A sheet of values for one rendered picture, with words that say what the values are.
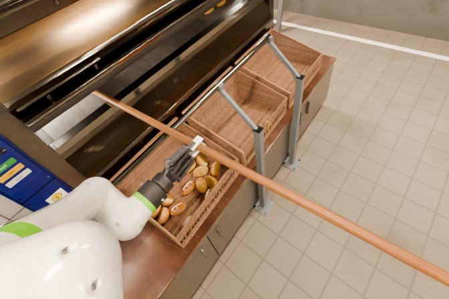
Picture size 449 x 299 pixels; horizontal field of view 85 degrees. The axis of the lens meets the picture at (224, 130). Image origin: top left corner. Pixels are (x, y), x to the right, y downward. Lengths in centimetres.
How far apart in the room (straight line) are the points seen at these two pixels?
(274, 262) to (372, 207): 85
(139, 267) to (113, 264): 111
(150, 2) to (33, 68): 57
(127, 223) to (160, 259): 68
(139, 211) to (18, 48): 70
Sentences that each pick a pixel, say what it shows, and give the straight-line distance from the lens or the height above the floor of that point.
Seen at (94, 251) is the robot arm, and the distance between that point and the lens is 39.
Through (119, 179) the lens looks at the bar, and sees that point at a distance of 102.
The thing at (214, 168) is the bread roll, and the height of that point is 65.
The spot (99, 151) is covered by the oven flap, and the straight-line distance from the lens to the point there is 140.
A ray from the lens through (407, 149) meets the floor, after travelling 264.
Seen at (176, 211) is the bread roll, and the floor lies 63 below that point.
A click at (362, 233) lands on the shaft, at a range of 79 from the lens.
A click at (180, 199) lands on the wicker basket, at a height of 59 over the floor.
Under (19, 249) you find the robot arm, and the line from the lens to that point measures 44.
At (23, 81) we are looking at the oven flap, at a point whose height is 149.
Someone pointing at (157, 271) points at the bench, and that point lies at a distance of 147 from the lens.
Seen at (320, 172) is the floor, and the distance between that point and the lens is 228.
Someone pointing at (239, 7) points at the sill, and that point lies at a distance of 190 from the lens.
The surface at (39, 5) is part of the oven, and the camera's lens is 112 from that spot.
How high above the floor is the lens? 192
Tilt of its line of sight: 49 degrees down
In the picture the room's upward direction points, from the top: 13 degrees counter-clockwise
